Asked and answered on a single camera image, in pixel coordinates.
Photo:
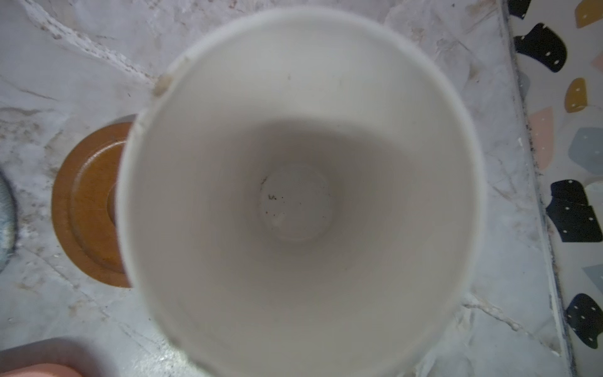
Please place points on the dark brown round coaster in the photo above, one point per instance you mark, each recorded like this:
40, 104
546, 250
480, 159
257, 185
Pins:
84, 202

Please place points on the grey blue round coaster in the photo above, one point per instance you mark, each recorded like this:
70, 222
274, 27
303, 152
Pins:
8, 220

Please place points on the pink rectangular tray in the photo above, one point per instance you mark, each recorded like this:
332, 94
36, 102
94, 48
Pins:
43, 370

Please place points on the light blue mug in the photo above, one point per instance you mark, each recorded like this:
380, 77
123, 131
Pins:
304, 195

